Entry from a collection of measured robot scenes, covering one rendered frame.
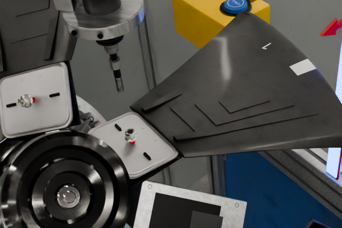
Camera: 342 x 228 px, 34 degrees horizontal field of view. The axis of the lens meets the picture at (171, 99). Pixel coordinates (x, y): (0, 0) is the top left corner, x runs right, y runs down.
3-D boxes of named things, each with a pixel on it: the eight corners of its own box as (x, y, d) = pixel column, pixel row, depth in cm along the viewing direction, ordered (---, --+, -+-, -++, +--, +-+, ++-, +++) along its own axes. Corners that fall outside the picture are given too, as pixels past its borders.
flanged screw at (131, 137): (130, 154, 60) (126, 137, 58) (125, 146, 61) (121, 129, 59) (141, 149, 60) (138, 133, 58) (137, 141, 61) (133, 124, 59)
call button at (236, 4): (219, 10, 98) (219, 1, 97) (236, 1, 100) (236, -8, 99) (234, 19, 96) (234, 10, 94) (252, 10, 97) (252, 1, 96)
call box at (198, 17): (175, 37, 110) (169, -9, 103) (215, 17, 114) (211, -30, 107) (228, 76, 100) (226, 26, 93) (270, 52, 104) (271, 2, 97)
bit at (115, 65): (113, 93, 55) (104, 50, 51) (117, 86, 55) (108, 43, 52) (123, 94, 54) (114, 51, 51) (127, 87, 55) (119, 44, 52)
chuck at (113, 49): (102, 54, 51) (97, 32, 50) (108, 45, 52) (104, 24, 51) (116, 56, 51) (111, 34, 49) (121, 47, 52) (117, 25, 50)
